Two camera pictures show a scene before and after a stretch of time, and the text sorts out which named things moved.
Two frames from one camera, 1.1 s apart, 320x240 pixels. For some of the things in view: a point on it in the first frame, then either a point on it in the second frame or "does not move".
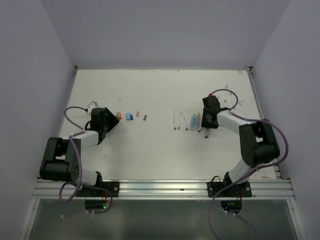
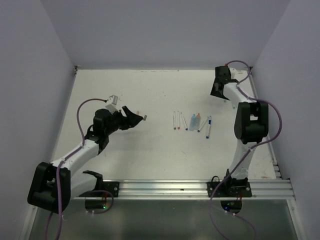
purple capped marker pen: [184, 123] does not move
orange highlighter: [198, 121] does not move
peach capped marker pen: [178, 127] does not move
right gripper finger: [207, 121] to [217, 89]
